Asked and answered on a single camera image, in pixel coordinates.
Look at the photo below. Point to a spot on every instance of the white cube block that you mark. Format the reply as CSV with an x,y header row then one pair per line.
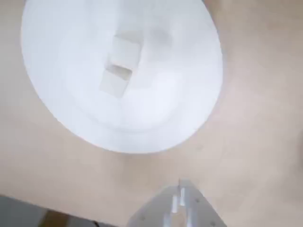
x,y
113,84
125,50

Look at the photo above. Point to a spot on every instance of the white plate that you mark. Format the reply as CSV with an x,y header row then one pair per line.
x,y
165,94

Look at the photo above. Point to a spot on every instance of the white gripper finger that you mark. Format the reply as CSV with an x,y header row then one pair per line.
x,y
154,208
201,210

